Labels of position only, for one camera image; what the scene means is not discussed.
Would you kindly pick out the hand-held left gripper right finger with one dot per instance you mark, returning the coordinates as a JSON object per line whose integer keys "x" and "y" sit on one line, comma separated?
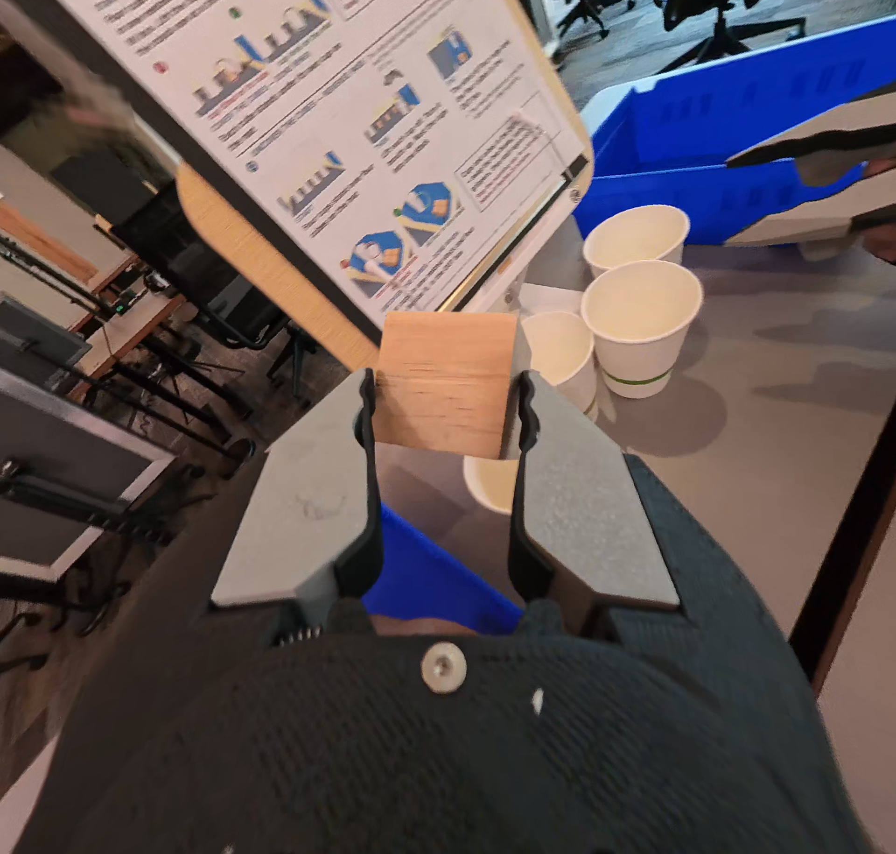
{"x": 595, "y": 518}

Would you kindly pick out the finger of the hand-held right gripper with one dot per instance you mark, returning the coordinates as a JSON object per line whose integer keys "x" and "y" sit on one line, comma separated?
{"x": 819, "y": 220}
{"x": 854, "y": 115}

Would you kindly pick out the grey framed partition panel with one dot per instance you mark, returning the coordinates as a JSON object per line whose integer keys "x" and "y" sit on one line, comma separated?
{"x": 56, "y": 434}

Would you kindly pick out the printed instruction sheet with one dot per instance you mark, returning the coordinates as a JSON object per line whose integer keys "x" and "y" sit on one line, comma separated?
{"x": 315, "y": 97}

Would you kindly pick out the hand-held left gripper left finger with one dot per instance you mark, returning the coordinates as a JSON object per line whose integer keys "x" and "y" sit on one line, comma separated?
{"x": 294, "y": 511}

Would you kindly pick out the blue plastic bin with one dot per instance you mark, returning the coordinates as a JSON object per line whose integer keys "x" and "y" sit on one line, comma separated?
{"x": 700, "y": 125}
{"x": 434, "y": 581}

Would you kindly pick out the wooden cube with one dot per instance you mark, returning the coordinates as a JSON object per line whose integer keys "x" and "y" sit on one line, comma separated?
{"x": 444, "y": 378}

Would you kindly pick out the black tripod stand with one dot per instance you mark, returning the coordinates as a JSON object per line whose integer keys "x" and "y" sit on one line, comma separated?
{"x": 70, "y": 500}

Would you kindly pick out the white paper cup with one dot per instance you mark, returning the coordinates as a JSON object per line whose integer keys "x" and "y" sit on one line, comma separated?
{"x": 560, "y": 357}
{"x": 640, "y": 322}
{"x": 633, "y": 234}
{"x": 493, "y": 486}

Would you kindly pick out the instruction sheet on stand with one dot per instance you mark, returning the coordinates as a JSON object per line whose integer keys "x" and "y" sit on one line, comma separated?
{"x": 266, "y": 259}

